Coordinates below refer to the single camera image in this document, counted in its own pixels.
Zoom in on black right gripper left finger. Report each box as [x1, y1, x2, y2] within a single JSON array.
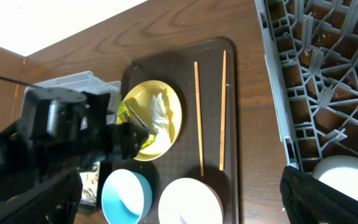
[[0, 168, 82, 224]]

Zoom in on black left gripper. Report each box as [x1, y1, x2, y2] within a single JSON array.
[[81, 92, 149, 164]]

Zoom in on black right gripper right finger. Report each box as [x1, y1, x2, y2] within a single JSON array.
[[280, 166, 358, 224]]

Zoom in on green snack wrapper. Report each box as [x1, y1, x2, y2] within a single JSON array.
[[117, 101, 156, 150]]

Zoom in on white napkin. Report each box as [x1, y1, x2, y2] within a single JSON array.
[[150, 92, 172, 153]]

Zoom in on white paper cup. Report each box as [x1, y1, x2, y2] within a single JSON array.
[[313, 155, 358, 201]]

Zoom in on light blue bowl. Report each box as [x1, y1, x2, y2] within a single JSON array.
[[101, 169, 153, 224]]

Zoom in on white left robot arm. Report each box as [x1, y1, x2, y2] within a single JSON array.
[[0, 85, 149, 203]]

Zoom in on rice food waste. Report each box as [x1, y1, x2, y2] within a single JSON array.
[[80, 162, 100, 205]]

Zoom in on black waste tray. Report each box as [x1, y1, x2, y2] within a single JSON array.
[[78, 162, 101, 216]]

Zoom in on grey dishwasher rack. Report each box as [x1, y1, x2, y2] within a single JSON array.
[[255, 0, 358, 172]]

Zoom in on yellow plate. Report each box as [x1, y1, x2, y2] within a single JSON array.
[[116, 80, 182, 161]]

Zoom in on clear plastic bin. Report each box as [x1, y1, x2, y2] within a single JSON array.
[[35, 71, 121, 113]]

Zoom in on white bowl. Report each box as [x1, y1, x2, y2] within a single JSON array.
[[158, 178, 224, 224]]

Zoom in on dark brown serving tray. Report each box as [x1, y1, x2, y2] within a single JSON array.
[[112, 37, 239, 223]]

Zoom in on left wooden chopstick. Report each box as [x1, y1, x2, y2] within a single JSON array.
[[194, 61, 204, 176]]

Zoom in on wooden chopstick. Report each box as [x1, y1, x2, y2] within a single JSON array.
[[219, 50, 227, 170], [194, 61, 204, 176]]

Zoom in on right wooden chopstick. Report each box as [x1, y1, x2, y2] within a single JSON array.
[[219, 50, 227, 170]]

